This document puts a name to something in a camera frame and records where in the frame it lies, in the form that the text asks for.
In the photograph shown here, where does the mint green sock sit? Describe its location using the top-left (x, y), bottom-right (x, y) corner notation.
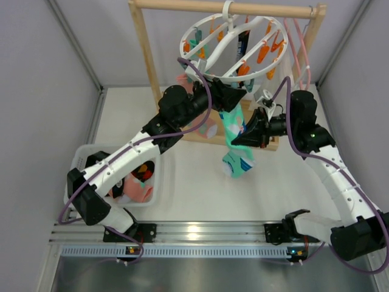
top-left (219, 104), bottom-right (255, 178)

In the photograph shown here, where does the pink sock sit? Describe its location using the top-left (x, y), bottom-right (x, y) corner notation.
top-left (176, 74), bottom-right (218, 139)
top-left (115, 175), bottom-right (153, 204)

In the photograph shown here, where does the black patterned sock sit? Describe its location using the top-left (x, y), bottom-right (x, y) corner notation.
top-left (236, 30), bottom-right (250, 61)

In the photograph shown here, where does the white round clip hanger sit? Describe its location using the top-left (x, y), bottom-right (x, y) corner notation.
top-left (179, 14), bottom-right (289, 86)

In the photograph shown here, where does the pink sock front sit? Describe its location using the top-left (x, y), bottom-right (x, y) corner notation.
top-left (115, 175), bottom-right (153, 204)

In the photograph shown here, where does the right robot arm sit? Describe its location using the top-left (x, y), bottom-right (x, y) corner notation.
top-left (232, 90), bottom-right (388, 261)

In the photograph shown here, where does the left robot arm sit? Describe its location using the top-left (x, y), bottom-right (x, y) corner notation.
top-left (66, 78), bottom-right (246, 238)

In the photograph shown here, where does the white cloth garment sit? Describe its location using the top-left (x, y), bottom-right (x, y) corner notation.
top-left (258, 50), bottom-right (294, 97)

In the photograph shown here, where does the black red argyle sock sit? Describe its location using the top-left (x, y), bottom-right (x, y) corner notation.
top-left (131, 161), bottom-right (155, 183)

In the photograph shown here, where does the white plastic basket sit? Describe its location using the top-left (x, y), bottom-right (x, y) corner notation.
top-left (71, 144), bottom-right (163, 208)

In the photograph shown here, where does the wooden clothes rack frame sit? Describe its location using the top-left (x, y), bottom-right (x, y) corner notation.
top-left (128, 1), bottom-right (327, 145)

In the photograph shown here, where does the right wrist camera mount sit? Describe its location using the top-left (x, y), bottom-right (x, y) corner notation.
top-left (253, 89), bottom-right (276, 121)

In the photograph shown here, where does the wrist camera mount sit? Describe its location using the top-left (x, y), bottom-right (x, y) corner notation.
top-left (253, 89), bottom-right (276, 121)
top-left (184, 59), bottom-right (207, 82)

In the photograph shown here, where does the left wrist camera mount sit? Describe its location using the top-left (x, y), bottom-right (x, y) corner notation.
top-left (184, 59), bottom-right (207, 82)

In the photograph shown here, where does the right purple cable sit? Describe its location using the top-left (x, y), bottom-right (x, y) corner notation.
top-left (272, 76), bottom-right (389, 275)

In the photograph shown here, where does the purple cable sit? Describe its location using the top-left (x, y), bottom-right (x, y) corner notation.
top-left (272, 76), bottom-right (389, 275)
top-left (58, 57), bottom-right (213, 225)

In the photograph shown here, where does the pink wire hanger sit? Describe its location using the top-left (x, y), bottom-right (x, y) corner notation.
top-left (284, 17), bottom-right (311, 91)

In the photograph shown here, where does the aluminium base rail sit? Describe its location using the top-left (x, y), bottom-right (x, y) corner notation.
top-left (48, 220), bottom-right (335, 244)

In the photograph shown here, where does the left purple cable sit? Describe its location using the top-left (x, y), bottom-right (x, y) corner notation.
top-left (58, 57), bottom-right (213, 225)

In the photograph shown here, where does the perforated cable duct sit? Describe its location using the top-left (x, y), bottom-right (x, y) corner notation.
top-left (61, 245), bottom-right (306, 259)

